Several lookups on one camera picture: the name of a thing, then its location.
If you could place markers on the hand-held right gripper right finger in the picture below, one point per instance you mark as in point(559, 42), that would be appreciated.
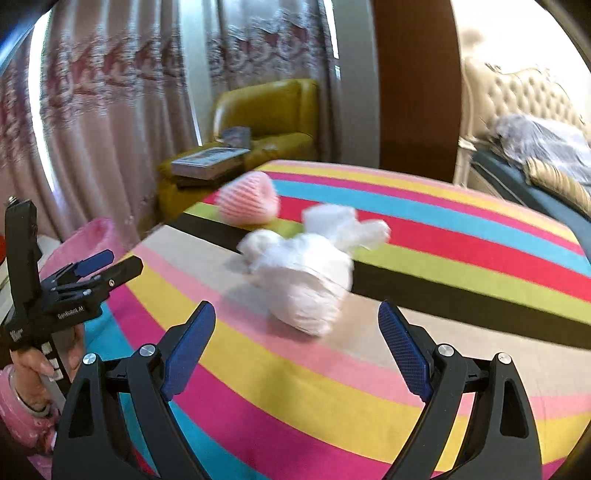
point(406, 355)

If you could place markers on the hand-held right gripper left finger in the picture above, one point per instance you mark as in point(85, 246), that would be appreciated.
point(189, 357)

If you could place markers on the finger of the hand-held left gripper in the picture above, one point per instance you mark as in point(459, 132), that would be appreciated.
point(124, 272)
point(94, 265)

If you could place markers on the pink trash bin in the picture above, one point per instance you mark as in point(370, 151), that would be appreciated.
point(92, 240)

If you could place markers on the white plastic bag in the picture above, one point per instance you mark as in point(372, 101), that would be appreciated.
point(304, 277)

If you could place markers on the person's left hand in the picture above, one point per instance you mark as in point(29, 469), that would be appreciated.
point(27, 374)

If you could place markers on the colourful striped cloth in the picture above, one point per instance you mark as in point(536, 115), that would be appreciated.
point(323, 392)

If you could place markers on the flat dark box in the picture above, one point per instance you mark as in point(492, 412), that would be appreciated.
point(194, 181)

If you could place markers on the pink lace curtain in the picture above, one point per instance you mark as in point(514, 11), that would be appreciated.
point(277, 41)
point(14, 138)
point(120, 115)

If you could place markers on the book on armchair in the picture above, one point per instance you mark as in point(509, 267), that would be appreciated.
point(207, 159)

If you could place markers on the pink foam fruit net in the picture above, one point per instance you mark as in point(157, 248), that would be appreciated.
point(249, 198)

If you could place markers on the small blue box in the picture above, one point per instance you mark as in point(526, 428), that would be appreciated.
point(236, 134)

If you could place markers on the bed with blue sheet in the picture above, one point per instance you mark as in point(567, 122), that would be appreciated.
point(498, 180)

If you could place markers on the yellow leather armchair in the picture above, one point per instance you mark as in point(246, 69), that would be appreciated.
point(272, 110)

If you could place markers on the beige striped pillow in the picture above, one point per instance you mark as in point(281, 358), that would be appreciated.
point(558, 182)

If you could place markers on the grey clothes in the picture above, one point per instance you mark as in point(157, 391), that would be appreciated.
point(540, 138)

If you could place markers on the brown wooden door frame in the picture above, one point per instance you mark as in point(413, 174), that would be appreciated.
point(415, 92)

